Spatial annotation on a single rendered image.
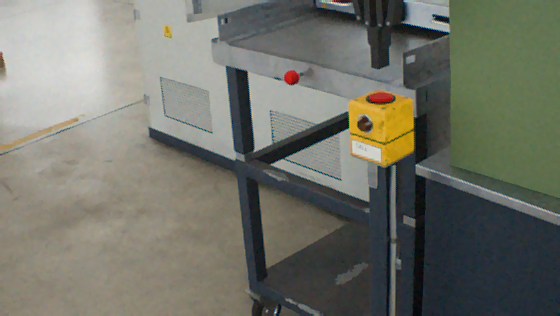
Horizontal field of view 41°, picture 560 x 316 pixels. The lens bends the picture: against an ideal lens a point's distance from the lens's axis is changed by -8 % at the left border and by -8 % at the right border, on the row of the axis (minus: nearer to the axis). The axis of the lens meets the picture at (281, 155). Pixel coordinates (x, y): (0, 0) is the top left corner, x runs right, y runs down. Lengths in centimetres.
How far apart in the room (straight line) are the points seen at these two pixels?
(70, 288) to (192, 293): 42
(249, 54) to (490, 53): 71
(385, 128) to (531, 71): 26
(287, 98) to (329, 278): 86
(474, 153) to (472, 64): 16
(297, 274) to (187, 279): 48
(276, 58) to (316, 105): 96
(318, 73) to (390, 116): 43
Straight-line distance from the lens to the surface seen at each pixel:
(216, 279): 253
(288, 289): 213
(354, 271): 219
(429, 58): 158
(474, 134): 137
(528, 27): 125
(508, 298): 143
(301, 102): 276
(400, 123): 130
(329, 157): 275
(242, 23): 194
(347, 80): 162
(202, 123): 327
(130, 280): 259
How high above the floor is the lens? 135
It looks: 24 degrees down
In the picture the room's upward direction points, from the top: 5 degrees counter-clockwise
